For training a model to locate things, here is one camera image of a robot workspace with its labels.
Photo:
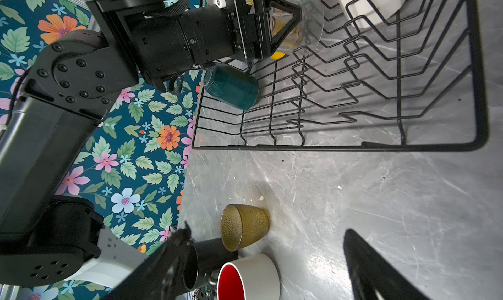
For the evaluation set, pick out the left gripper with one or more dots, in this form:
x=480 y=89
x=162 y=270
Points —
x=264 y=29

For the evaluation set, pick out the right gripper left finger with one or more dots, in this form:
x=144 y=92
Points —
x=160 y=276

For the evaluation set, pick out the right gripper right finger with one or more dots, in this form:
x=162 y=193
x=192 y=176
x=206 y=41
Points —
x=372 y=277

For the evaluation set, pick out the yellow mug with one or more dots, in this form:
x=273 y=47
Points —
x=283 y=28

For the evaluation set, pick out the clear drinking glass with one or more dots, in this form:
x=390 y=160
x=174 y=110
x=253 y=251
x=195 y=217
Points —
x=306 y=21

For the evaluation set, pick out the dark green mug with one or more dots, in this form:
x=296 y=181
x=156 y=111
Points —
x=231 y=86

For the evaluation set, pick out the red white mug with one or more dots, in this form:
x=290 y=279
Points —
x=252 y=277

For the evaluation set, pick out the cream white mug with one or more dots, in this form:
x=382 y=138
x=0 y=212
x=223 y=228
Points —
x=370 y=9

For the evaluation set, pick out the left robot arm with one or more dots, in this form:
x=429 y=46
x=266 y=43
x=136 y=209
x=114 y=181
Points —
x=48 y=233

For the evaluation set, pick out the black mug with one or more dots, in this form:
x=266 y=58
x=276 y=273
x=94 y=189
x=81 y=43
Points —
x=206 y=257

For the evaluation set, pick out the olive green glass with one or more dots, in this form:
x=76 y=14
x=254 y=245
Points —
x=242 y=225

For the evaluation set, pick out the black wire dish rack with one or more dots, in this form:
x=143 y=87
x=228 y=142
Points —
x=414 y=83

